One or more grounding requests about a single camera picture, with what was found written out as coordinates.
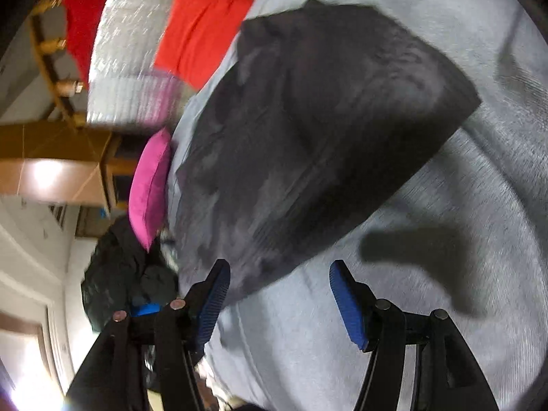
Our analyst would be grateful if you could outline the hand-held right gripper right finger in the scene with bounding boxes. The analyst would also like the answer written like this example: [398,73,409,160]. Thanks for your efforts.
[329,260,501,411]

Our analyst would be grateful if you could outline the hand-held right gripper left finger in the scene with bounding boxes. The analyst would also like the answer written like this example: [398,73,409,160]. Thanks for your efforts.
[64,259,232,411]

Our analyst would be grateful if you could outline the dark navy quilted jacket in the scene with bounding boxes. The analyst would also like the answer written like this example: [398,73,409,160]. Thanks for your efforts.
[173,0,482,307]

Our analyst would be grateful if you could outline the grey blanket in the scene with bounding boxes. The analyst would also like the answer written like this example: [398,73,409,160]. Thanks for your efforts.
[165,0,548,411]

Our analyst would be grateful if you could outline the blue jacket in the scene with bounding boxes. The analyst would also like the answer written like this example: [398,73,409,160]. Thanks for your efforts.
[130,303,161,318]

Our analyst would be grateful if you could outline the black puffer jacket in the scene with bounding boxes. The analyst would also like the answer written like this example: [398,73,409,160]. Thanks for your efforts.
[80,214,180,335]

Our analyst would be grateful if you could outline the pink pillow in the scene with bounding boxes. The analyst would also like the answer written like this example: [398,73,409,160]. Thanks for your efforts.
[128,127,173,252]

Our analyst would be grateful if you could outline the silver foil insulation panel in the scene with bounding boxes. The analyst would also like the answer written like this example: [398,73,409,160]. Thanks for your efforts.
[86,0,283,127]

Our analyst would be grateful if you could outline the orange-red pillow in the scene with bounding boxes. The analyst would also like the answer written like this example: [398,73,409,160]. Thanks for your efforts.
[153,0,256,90]

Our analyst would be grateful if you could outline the red blanket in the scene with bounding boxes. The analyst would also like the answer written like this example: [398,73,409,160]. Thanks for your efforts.
[63,0,118,90]

